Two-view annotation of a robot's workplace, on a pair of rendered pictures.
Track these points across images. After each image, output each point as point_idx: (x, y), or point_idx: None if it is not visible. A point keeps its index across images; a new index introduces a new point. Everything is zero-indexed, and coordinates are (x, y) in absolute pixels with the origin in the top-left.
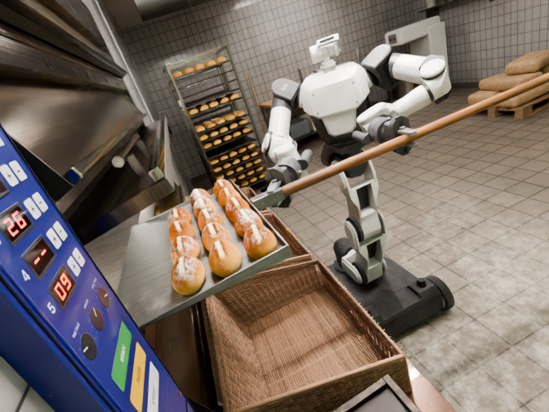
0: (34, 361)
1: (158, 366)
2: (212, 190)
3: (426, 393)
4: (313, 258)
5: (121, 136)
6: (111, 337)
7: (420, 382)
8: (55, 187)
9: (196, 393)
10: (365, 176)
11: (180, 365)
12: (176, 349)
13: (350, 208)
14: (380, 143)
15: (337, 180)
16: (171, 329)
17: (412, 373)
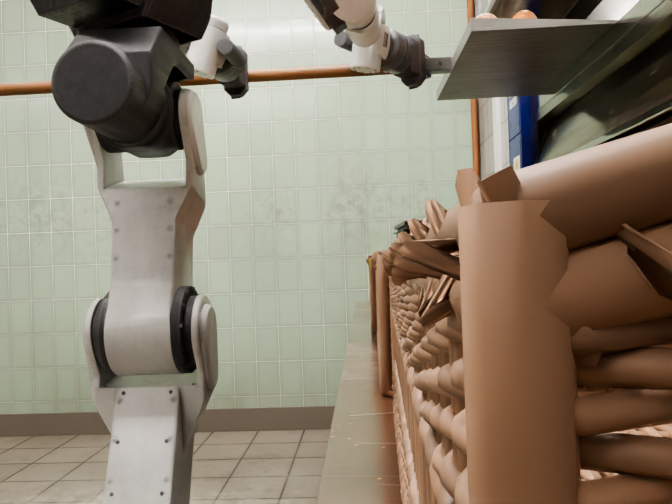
0: None
1: (517, 102)
2: (506, 23)
3: (364, 310)
4: (350, 349)
5: None
6: None
7: (362, 311)
8: None
9: (537, 163)
10: (106, 180)
11: (546, 147)
12: (552, 141)
13: (179, 257)
14: (241, 72)
15: (199, 146)
16: (560, 132)
17: (361, 312)
